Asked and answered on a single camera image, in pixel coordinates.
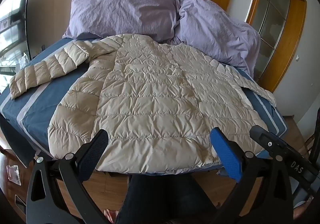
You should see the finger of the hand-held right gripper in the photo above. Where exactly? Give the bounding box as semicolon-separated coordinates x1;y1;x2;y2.
249;125;288;157

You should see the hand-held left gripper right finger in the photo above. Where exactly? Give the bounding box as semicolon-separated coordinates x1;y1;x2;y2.
210;128;293;224

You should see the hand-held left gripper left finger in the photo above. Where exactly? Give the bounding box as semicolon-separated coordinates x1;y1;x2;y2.
26;129;108;224

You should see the cream quilted down jacket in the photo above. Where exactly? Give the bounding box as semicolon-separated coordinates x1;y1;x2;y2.
9;34;277;174

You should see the black chair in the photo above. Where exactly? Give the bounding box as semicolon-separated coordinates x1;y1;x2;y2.
303;109;320;162

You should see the person's dark pants leg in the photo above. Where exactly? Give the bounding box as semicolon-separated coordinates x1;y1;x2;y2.
116;173;222;224

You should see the bed with blue striped sheet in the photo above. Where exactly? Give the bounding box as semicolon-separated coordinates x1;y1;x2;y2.
0;37;288;177

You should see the clear plastic bag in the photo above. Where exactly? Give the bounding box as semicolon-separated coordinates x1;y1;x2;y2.
6;165;22;186

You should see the glass panel door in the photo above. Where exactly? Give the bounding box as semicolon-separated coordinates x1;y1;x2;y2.
246;0;292;65

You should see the lavender pillow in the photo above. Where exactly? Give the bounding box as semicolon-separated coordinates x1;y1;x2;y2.
62;0;181;43

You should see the black flat screen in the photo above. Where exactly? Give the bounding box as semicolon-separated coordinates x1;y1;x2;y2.
0;0;32;76

